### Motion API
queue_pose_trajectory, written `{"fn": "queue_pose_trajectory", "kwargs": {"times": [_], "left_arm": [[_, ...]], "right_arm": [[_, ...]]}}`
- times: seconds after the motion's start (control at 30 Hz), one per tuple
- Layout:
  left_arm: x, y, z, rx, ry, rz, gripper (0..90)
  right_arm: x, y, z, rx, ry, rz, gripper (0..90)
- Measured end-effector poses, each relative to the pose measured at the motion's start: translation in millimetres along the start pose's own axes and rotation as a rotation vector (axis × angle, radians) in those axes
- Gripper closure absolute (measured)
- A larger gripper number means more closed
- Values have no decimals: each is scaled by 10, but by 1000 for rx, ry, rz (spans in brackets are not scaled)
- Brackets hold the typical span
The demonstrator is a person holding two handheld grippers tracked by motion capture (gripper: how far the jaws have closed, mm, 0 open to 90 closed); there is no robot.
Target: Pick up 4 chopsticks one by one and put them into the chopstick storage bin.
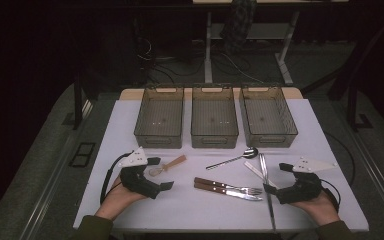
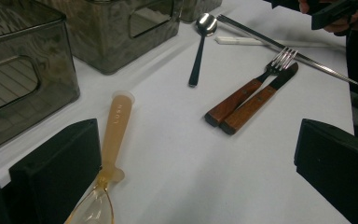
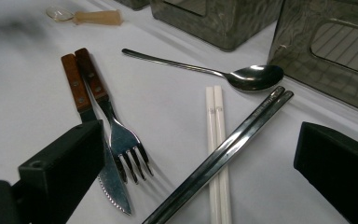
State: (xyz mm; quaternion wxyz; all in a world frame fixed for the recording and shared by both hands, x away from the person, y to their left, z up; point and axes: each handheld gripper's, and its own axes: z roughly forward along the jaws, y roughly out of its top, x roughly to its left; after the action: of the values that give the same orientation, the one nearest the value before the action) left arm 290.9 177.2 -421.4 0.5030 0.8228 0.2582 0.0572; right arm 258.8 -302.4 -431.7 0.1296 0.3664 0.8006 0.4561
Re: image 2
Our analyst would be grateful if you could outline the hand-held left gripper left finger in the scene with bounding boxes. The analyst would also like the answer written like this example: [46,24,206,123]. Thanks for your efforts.
[8,118,103,224]

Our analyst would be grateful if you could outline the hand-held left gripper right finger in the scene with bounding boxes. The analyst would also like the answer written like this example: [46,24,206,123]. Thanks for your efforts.
[294,118,358,224]

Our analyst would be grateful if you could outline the wooden chopstick piece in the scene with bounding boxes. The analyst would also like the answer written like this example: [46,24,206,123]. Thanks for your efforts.
[63,90,136,224]

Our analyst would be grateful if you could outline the smoky translucent plastic bin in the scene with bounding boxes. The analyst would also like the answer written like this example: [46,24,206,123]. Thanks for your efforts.
[180,0,224,23]
[0,0,81,160]
[36,0,184,76]

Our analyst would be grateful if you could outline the metal chopstick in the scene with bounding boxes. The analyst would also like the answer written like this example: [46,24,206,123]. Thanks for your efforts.
[216,13,358,85]
[216,15,358,86]

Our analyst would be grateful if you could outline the wooden-handled forks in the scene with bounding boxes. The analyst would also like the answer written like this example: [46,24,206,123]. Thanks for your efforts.
[219,62,299,136]

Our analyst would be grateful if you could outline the wooden-handled fork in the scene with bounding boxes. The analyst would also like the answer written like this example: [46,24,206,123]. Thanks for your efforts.
[204,46,298,128]

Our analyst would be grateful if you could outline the black-handled metal spoon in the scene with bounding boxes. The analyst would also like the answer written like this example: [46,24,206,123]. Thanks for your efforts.
[187,12,218,88]

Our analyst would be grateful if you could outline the white table cover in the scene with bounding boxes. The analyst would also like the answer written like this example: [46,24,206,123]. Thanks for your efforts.
[0,0,355,224]

